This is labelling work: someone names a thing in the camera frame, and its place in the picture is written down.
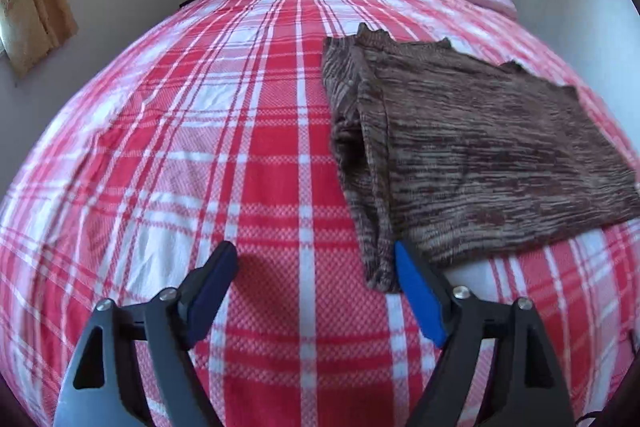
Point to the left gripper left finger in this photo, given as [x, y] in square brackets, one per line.
[103, 385]

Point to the brown knit sweater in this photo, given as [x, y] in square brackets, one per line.
[462, 158]

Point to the red plaid bed sheet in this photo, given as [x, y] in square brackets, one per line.
[214, 125]

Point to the yellow curtain side window right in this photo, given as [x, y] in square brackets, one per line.
[31, 29]

